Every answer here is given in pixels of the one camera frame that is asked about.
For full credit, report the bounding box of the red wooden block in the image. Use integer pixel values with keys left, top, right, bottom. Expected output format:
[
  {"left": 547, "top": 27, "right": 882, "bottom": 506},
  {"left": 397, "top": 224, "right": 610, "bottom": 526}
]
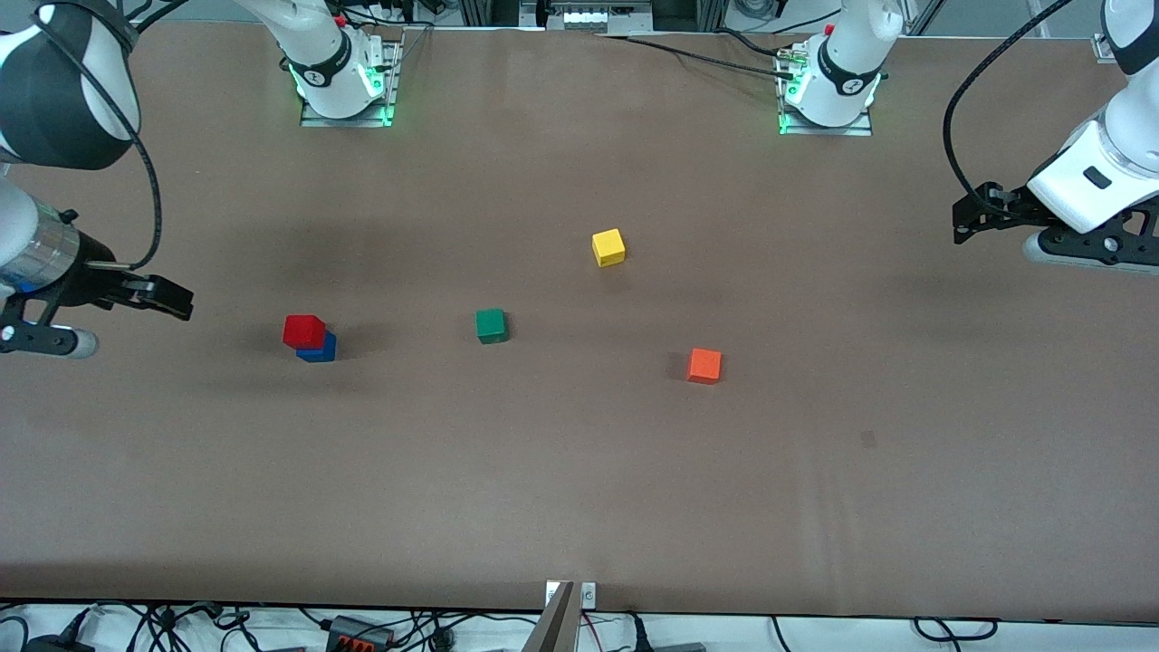
[{"left": 282, "top": 313, "right": 328, "bottom": 351}]

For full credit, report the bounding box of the grey control box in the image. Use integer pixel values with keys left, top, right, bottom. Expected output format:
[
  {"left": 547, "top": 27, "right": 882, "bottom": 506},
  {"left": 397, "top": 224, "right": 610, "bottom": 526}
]
[{"left": 543, "top": 0, "right": 655, "bottom": 34}]

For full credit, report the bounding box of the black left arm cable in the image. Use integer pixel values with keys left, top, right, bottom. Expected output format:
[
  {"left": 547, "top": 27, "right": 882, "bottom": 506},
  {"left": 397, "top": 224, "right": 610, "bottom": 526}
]
[{"left": 943, "top": 0, "right": 1087, "bottom": 205}]

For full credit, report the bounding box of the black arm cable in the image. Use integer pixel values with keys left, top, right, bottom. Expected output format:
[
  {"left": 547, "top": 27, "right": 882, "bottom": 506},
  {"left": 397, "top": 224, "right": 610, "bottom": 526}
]
[
  {"left": 943, "top": 0, "right": 1087, "bottom": 205},
  {"left": 36, "top": 0, "right": 164, "bottom": 273}
]

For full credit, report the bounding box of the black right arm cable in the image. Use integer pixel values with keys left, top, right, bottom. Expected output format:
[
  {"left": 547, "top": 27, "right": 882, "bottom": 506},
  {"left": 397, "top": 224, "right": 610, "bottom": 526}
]
[{"left": 36, "top": 0, "right": 164, "bottom": 273}]

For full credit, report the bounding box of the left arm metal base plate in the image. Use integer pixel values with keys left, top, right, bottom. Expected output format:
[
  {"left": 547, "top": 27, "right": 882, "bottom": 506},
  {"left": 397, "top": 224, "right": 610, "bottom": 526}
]
[{"left": 779, "top": 109, "right": 875, "bottom": 137}]

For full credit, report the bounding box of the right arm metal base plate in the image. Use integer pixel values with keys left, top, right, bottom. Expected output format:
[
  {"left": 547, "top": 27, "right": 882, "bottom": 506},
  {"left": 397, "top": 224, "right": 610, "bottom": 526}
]
[{"left": 301, "top": 36, "right": 401, "bottom": 128}]

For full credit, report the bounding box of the grey orange cable hub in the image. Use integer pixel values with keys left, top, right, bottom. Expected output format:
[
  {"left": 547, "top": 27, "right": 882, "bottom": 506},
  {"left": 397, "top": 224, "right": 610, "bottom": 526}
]
[{"left": 324, "top": 615, "right": 397, "bottom": 651}]

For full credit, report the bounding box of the black looped cable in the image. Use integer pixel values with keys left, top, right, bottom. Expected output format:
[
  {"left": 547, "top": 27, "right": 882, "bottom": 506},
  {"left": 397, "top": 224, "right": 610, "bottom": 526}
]
[{"left": 913, "top": 617, "right": 1000, "bottom": 643}]

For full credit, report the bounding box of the grey metal camera post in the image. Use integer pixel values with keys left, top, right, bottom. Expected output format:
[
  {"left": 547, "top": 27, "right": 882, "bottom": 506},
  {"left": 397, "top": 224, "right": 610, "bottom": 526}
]
[{"left": 522, "top": 581, "right": 578, "bottom": 652}]

